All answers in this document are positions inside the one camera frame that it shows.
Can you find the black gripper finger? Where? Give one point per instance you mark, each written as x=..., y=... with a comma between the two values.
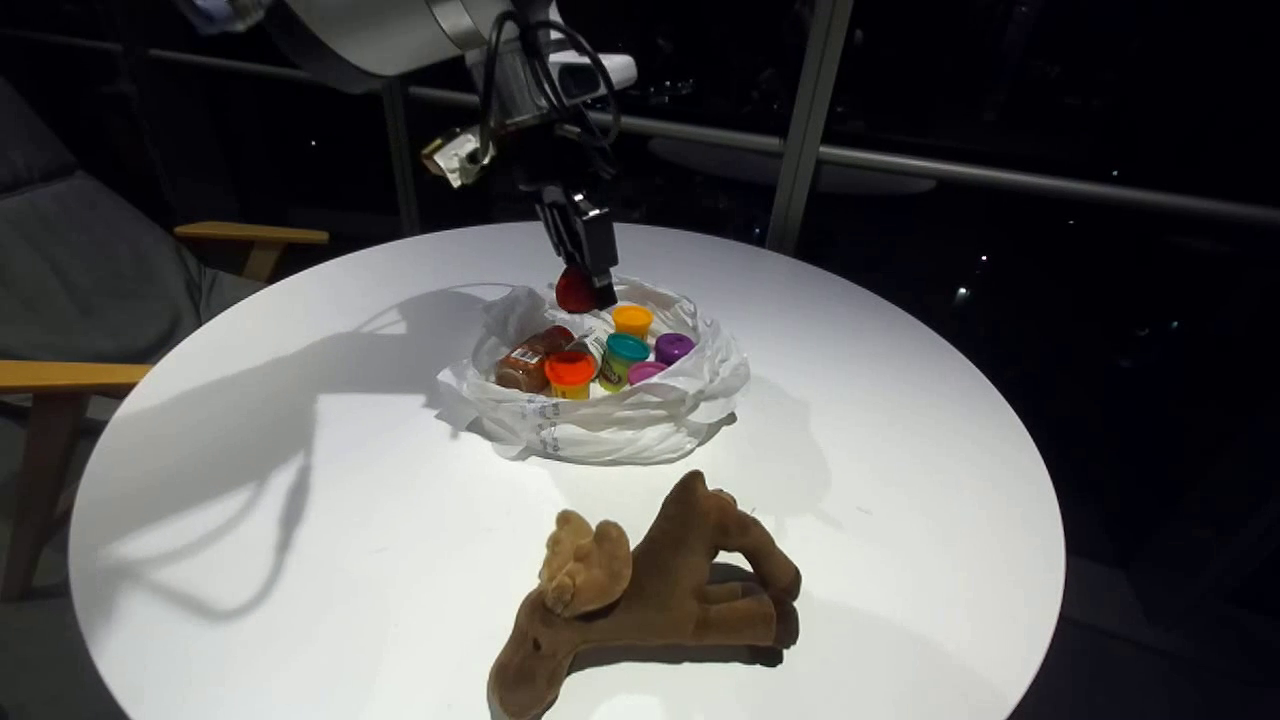
x=596, y=245
x=557, y=233

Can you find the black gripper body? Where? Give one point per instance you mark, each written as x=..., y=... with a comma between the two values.
x=563, y=144

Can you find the small red tub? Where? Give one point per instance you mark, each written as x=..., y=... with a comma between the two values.
x=572, y=289

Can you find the yellow tub orange-yellow lid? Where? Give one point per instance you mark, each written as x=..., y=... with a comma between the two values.
x=635, y=319

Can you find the yellow tub teal lid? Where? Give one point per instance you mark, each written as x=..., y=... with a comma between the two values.
x=626, y=353

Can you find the small purple tub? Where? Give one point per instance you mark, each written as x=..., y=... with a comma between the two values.
x=675, y=348

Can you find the yellow tub red-orange lid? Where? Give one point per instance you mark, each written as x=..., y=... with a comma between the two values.
x=571, y=372

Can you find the spice jar red lid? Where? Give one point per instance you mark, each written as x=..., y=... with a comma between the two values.
x=531, y=360

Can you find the brown plush moose toy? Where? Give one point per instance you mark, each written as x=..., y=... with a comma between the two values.
x=664, y=586

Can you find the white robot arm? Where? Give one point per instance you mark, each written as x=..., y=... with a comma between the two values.
x=386, y=32

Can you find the white crumpled plastic bag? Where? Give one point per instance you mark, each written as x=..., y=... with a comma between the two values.
x=587, y=423

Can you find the wooden armchair grey cushion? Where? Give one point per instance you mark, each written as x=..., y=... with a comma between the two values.
x=67, y=372

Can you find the wood-coloured wrist camera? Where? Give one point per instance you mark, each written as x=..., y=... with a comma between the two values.
x=456, y=157

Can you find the dark thin window post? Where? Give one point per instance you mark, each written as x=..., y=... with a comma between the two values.
x=400, y=163

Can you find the grey window frame post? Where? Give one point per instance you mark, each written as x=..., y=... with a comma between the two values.
x=805, y=121

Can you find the grey window rail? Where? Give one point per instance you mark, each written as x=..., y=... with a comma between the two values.
x=1014, y=180

